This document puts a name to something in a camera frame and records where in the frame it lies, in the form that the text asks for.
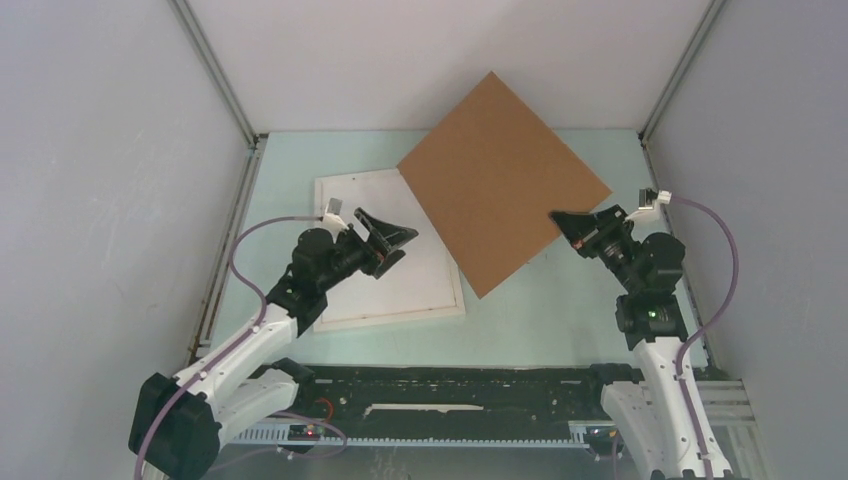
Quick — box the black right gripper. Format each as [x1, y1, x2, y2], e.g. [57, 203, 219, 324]
[550, 204, 642, 294]

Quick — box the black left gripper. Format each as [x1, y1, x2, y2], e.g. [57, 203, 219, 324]
[317, 209, 416, 292]

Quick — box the sunset landscape photo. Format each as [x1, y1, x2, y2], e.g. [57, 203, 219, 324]
[321, 173, 460, 326]

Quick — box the brown backing board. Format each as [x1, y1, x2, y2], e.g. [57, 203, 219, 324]
[397, 72, 611, 298]

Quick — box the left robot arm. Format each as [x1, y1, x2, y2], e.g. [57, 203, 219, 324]
[128, 206, 419, 479]

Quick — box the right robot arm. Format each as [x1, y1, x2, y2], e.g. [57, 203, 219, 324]
[549, 205, 735, 479]

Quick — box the white picture frame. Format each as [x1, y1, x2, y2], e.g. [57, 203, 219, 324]
[312, 167, 466, 335]

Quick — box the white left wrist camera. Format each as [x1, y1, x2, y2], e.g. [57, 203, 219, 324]
[320, 198, 349, 234]

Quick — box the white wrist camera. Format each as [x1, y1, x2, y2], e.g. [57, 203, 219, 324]
[626, 188, 672, 224]
[320, 198, 349, 234]

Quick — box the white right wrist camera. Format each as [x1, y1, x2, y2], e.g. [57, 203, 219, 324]
[626, 188, 672, 224]

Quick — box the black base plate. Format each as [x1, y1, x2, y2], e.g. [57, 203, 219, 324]
[291, 363, 644, 442]

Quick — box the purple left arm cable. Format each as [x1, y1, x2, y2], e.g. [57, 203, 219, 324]
[132, 215, 349, 480]

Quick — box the aluminium corner rail left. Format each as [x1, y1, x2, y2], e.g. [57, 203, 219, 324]
[168, 0, 259, 149]

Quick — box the aluminium corner rail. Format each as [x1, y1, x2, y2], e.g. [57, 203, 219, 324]
[639, 0, 730, 146]
[168, 0, 259, 149]

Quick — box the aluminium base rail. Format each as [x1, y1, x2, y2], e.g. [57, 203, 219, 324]
[135, 377, 776, 480]

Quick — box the aluminium corner rail right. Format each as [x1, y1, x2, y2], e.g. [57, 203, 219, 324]
[639, 0, 730, 146]

